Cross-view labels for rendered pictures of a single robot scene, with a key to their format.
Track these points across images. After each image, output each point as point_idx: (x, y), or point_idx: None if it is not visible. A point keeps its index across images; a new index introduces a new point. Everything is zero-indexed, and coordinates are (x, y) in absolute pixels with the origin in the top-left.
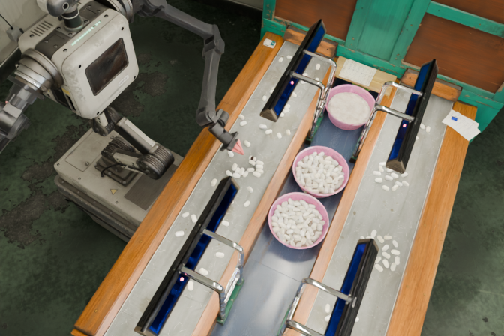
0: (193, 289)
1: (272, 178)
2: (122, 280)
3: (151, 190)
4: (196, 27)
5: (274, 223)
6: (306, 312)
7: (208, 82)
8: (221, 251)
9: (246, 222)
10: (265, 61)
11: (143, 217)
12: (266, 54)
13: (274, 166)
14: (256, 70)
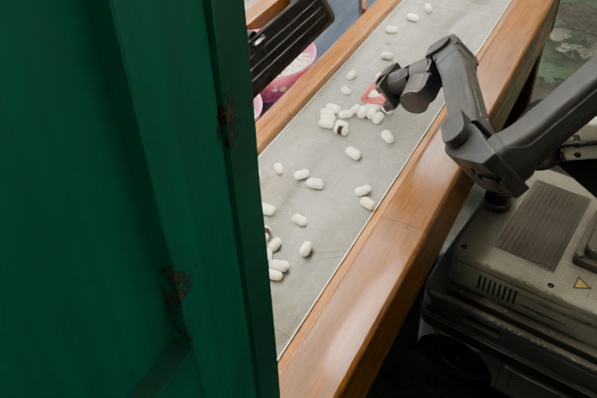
0: (423, 9)
1: (304, 96)
2: (522, 5)
3: (541, 209)
4: (549, 94)
5: (306, 58)
6: None
7: (466, 75)
8: (389, 35)
9: (353, 60)
10: (290, 361)
11: (536, 171)
12: (285, 389)
13: (296, 123)
14: (324, 322)
